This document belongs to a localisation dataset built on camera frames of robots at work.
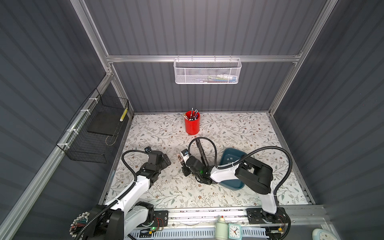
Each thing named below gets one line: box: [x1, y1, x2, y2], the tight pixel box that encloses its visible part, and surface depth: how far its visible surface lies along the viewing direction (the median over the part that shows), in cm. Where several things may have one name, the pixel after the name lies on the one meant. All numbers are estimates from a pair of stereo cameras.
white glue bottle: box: [215, 215, 229, 240], surface depth 66 cm
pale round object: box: [312, 228, 338, 240], surface depth 68 cm
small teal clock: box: [228, 223, 243, 240], surface depth 70 cm
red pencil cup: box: [185, 110, 201, 135], surface depth 103 cm
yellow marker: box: [119, 107, 128, 122], surface depth 83 cm
